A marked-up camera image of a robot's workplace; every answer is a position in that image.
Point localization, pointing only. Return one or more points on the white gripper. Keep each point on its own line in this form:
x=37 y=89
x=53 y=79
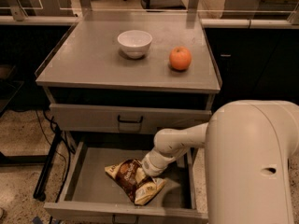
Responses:
x=151 y=168

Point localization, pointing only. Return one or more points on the brown chip bag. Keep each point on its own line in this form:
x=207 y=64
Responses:
x=139 y=187

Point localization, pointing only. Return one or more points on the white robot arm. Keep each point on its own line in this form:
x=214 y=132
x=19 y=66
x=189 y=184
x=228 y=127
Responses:
x=247 y=146

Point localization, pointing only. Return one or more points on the open middle drawer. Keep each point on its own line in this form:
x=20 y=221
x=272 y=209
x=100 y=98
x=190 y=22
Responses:
x=90 y=195

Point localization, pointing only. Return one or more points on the grey drawer cabinet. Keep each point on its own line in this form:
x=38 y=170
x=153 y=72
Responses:
x=90 y=69

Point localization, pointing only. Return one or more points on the closed top drawer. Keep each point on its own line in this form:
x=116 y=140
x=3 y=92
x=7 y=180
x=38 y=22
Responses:
x=124 y=119

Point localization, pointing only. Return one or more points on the orange fruit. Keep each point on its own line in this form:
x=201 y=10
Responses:
x=180 y=58

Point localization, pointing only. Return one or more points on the white ceramic bowl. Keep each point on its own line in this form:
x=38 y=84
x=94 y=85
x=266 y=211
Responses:
x=134 y=43

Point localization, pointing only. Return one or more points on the black table leg frame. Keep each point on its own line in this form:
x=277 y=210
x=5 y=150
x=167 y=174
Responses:
x=44 y=160

